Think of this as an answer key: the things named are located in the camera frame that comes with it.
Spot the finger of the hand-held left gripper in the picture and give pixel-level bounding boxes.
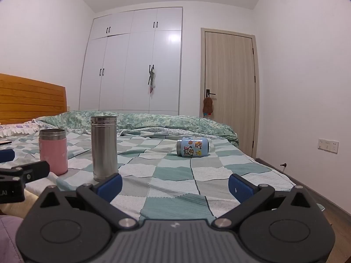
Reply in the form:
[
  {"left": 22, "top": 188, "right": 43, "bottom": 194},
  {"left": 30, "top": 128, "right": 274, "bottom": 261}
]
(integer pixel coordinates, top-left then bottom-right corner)
[
  {"left": 0, "top": 149, "right": 15, "bottom": 163},
  {"left": 0, "top": 161, "right": 50, "bottom": 183}
]

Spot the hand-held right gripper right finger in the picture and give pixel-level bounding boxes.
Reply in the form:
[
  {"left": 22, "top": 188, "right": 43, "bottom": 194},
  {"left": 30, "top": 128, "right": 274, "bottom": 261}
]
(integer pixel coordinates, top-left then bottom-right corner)
[{"left": 211, "top": 174, "right": 323, "bottom": 229}]

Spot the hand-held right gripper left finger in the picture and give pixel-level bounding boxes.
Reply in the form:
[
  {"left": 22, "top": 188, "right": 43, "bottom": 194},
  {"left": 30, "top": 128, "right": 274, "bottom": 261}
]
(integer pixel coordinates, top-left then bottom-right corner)
[{"left": 36, "top": 173, "right": 139, "bottom": 229}]

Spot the blue cartoon print cup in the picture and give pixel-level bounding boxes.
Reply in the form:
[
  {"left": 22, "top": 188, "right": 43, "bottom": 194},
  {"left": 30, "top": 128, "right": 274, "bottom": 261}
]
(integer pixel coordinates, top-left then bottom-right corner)
[{"left": 176, "top": 137, "right": 209, "bottom": 158}]

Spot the pink cup with steel rim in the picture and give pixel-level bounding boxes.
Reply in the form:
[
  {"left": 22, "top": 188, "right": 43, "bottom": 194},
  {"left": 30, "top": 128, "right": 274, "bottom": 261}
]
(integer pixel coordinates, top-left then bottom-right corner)
[{"left": 39, "top": 128, "right": 68, "bottom": 176}]

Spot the tall stainless steel cup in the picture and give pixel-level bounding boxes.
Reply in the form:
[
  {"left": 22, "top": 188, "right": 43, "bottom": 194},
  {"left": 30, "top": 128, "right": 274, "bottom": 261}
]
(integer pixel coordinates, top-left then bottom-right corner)
[{"left": 90, "top": 116, "right": 119, "bottom": 182}]

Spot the floral frilled pillow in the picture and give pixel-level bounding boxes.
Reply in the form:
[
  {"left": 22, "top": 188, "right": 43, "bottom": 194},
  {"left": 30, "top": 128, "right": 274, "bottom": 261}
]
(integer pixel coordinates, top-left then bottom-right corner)
[{"left": 0, "top": 120, "right": 53, "bottom": 139}]

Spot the purple cloth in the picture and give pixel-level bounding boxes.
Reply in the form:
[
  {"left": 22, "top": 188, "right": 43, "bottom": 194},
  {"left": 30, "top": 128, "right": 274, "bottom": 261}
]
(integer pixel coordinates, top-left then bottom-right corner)
[{"left": 0, "top": 215, "right": 27, "bottom": 263}]

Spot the wooden headboard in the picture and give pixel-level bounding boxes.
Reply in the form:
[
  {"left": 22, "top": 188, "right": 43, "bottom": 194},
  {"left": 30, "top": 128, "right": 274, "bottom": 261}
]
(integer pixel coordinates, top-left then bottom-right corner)
[{"left": 0, "top": 73, "right": 68, "bottom": 126}]

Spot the green white checkered blanket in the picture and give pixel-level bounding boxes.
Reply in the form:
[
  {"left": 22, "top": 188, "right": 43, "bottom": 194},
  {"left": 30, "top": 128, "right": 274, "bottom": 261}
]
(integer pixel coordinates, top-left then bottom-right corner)
[{"left": 0, "top": 127, "right": 325, "bottom": 225}]

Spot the green floral quilt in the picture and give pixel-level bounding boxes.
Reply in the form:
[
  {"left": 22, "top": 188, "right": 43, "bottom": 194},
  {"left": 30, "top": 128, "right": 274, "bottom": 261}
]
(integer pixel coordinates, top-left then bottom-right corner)
[{"left": 33, "top": 110, "right": 240, "bottom": 146}]

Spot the brown hanging pouch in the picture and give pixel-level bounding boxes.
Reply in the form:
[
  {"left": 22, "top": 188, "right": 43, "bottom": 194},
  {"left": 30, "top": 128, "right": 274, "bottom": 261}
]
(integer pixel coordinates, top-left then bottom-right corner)
[{"left": 202, "top": 97, "right": 215, "bottom": 119}]

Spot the light wooden door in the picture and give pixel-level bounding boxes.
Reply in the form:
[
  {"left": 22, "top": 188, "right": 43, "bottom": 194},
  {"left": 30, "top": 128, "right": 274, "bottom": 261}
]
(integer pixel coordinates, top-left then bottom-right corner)
[{"left": 200, "top": 28, "right": 260, "bottom": 160}]

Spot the white wardrobe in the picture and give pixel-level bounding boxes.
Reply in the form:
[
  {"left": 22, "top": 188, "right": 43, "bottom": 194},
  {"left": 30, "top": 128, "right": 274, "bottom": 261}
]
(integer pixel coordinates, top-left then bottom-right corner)
[{"left": 79, "top": 7, "right": 184, "bottom": 116}]

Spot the white wall socket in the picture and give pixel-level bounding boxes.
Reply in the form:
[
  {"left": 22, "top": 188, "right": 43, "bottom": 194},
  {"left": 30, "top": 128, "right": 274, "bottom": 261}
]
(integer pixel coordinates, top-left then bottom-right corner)
[{"left": 318, "top": 138, "right": 339, "bottom": 154}]

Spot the hanging keychain bundle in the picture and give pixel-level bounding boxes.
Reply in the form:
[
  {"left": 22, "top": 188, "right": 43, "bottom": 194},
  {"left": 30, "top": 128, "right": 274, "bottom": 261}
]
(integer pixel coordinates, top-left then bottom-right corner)
[{"left": 147, "top": 64, "right": 157, "bottom": 95}]

